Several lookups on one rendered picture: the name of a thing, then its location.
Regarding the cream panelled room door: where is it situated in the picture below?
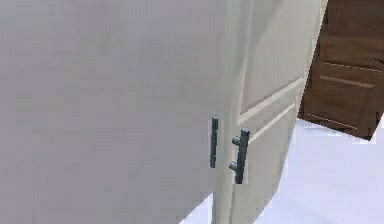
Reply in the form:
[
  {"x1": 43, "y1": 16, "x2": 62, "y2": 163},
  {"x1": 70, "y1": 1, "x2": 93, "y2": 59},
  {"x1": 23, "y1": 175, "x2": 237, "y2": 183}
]
[{"x1": 211, "y1": 0, "x2": 330, "y2": 224}]

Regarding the brown wooden cabinet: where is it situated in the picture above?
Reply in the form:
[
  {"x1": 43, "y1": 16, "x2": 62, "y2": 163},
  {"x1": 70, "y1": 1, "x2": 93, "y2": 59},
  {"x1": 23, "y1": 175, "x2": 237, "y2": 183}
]
[{"x1": 297, "y1": 0, "x2": 384, "y2": 141}]

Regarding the grey bar door handle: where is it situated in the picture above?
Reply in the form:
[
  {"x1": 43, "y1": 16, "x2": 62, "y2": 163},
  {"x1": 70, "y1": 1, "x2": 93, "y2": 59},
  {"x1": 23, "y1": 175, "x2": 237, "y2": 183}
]
[
  {"x1": 228, "y1": 127, "x2": 251, "y2": 185},
  {"x1": 209, "y1": 115, "x2": 220, "y2": 169}
]

